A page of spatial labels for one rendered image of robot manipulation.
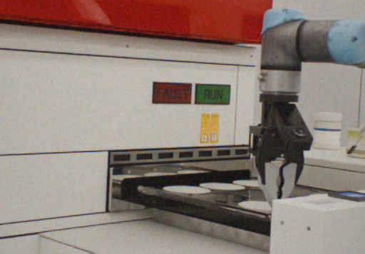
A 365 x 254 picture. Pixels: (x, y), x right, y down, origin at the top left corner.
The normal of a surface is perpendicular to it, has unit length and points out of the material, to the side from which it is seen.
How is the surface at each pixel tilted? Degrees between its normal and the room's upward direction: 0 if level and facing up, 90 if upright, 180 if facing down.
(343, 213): 90
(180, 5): 90
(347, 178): 90
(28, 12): 90
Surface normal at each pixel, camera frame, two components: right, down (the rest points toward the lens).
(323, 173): -0.73, 0.00
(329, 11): 0.68, 0.07
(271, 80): -0.55, 0.02
